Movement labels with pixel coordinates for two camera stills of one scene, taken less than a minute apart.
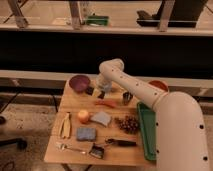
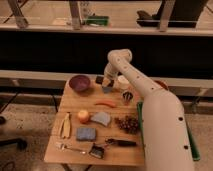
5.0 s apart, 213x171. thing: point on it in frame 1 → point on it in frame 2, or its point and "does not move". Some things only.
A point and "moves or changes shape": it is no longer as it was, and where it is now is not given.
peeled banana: x=66 y=126 does not move
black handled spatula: x=97 y=150 does not move
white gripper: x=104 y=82 → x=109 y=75
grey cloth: x=102 y=117 does not move
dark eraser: x=89 y=90 moves or changes shape
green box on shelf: x=98 y=20 does not move
